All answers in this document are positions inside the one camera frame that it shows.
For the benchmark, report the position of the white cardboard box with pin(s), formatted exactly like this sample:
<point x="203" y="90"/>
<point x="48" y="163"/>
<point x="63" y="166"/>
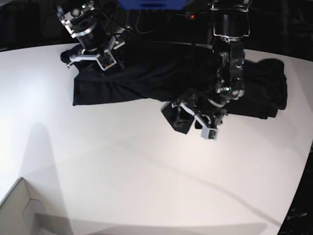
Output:
<point x="22" y="215"/>

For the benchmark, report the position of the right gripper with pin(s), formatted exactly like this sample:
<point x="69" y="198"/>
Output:
<point x="111" y="47"/>

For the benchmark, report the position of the black power strip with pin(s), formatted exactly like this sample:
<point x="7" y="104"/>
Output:
<point x="198" y="16"/>

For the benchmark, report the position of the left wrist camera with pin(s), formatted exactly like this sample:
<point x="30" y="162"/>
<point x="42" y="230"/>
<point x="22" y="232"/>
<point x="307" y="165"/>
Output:
<point x="209" y="133"/>

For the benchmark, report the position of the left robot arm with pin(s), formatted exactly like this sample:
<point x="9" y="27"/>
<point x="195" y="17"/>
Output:
<point x="230" y="26"/>

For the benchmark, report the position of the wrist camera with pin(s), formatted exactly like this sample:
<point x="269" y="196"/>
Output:
<point x="209" y="133"/>
<point x="106" y="61"/>

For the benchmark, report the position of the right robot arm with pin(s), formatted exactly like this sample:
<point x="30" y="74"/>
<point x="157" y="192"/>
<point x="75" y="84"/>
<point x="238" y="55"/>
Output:
<point x="96" y="44"/>

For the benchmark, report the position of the blue plastic bin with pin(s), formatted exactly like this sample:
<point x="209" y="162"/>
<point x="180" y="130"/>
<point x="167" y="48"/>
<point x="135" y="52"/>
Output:
<point x="152" y="4"/>

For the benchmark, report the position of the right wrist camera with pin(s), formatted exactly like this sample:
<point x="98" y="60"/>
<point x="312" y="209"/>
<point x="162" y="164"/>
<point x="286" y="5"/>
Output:
<point x="106" y="61"/>

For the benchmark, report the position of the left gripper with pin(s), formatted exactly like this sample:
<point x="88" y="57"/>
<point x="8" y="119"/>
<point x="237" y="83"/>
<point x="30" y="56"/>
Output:
<point x="207" y="112"/>

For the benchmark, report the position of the black t-shirt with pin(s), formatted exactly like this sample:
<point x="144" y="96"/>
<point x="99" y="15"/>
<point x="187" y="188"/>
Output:
<point x="165" y="72"/>

